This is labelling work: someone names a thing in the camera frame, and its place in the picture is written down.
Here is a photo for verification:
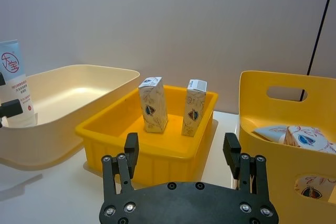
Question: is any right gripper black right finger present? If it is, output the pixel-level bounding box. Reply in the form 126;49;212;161
223;132;271;201

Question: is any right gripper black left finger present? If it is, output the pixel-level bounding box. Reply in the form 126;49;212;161
101;132;139;204

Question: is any white tube with red print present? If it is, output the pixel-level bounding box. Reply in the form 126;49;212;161
0;39;36;128

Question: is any orange-yellow plastic tray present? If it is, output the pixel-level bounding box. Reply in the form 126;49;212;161
75;84;219;187

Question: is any white printed carton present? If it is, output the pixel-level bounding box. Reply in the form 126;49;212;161
181;79;208;137
293;174;336;205
138;76;169;133
251;124;336;155

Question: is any cream plastic bin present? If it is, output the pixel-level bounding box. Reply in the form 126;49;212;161
0;64;140;173

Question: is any thin black pole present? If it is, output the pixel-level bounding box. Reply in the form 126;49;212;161
300;0;336;102

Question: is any yellow basket with handle holes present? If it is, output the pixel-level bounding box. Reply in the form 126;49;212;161
238;70;336;224

